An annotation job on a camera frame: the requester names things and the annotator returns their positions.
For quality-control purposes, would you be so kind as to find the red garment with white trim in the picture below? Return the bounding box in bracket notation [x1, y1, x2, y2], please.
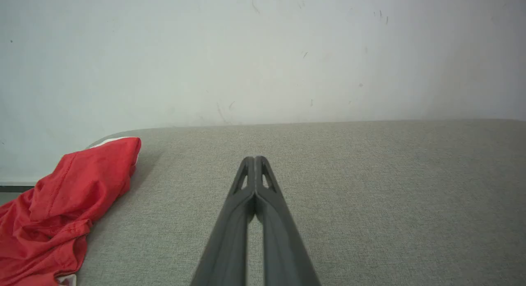
[0, 137, 142, 286]

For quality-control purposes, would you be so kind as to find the grey fabric padded surface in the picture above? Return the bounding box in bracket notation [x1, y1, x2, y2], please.
[76, 119, 526, 286]

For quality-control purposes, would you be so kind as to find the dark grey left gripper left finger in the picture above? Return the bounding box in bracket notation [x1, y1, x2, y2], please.
[191, 156, 256, 286]

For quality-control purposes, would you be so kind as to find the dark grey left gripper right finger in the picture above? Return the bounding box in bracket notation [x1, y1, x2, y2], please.
[255, 156, 322, 286]

